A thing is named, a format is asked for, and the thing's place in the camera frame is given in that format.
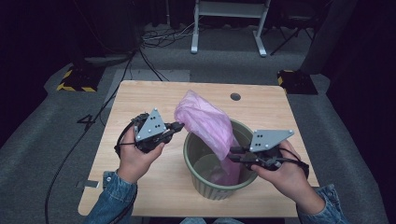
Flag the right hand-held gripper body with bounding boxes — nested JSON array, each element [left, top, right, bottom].
[[248, 129, 295, 172]]

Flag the black folding stand legs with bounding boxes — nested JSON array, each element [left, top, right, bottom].
[[269, 12, 316, 57]]

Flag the right hand-held gripper cable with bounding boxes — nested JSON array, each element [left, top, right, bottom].
[[278, 147, 311, 180]]

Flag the black yellow striped base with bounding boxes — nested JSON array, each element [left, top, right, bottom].
[[55, 63, 106, 92], [276, 69, 319, 95]]

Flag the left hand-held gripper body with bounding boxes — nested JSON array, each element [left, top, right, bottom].
[[131, 107, 171, 154]]

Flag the left hand-held gripper cable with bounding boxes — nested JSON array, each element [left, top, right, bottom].
[[113, 119, 138, 160]]

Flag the long black floor cable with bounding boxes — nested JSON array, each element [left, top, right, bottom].
[[44, 50, 138, 224]]

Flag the hand-held gripper cable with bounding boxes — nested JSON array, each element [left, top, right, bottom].
[[278, 147, 311, 180], [113, 119, 138, 160]]

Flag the person's right hand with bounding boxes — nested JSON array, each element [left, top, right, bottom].
[[251, 140, 326, 216]]

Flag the white metal desk frame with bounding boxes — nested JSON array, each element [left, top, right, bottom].
[[190, 0, 272, 58]]

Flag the green plastic bin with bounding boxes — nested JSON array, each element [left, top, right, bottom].
[[182, 118, 260, 201]]

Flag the bundle of floor cables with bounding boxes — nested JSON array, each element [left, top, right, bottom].
[[141, 21, 200, 49]]

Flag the grey tape piece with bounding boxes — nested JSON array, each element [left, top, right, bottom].
[[75, 179, 101, 189]]

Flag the short black floor cable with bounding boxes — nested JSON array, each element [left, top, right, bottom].
[[138, 48, 170, 82]]

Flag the person's legs in jeans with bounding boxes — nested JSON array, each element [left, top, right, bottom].
[[179, 217, 246, 224]]

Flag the person's left hand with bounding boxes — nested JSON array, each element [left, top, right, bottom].
[[117, 127, 166, 185]]

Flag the grey curtain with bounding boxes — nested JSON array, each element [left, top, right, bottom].
[[300, 0, 359, 76]]

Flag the pink plastic bag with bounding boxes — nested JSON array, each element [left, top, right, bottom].
[[173, 89, 244, 187]]

